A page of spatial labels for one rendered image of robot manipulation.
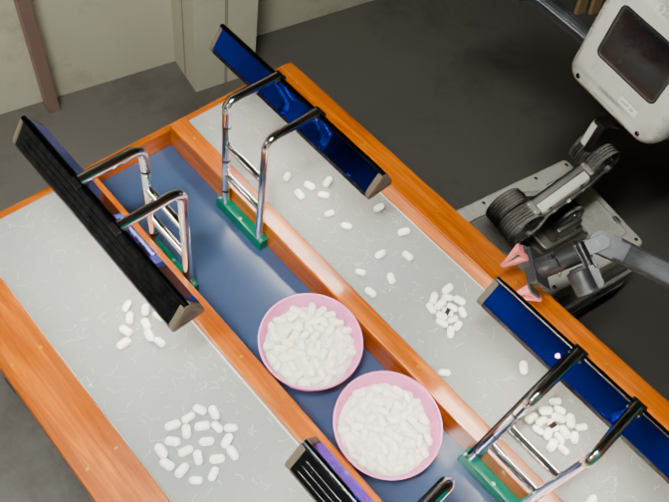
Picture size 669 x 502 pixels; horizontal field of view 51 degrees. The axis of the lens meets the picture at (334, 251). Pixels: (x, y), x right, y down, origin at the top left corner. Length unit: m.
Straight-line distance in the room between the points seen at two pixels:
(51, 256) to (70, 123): 1.37
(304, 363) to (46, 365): 0.61
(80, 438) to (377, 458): 0.68
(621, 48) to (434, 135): 1.56
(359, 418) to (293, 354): 0.23
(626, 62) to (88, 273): 1.45
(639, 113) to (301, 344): 1.02
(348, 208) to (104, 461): 0.94
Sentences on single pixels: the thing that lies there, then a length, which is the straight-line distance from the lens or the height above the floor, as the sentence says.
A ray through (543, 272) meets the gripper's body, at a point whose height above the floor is 1.00.
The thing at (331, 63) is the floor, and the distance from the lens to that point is 3.55.
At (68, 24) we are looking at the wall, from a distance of 3.15.
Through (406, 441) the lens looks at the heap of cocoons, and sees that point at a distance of 1.76.
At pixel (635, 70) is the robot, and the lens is 1.92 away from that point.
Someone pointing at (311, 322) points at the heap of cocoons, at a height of 0.74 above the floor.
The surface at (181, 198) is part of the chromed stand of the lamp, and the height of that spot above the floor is 1.10.
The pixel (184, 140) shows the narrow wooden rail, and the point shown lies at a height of 0.76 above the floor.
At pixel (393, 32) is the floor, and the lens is 3.80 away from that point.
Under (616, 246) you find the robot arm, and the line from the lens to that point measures 1.75.
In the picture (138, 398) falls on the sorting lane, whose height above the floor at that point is 0.74.
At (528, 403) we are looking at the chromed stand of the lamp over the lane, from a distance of 1.48.
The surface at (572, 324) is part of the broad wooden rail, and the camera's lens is 2.02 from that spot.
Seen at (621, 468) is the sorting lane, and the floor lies 0.74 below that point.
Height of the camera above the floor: 2.37
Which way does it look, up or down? 56 degrees down
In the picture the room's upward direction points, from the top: 14 degrees clockwise
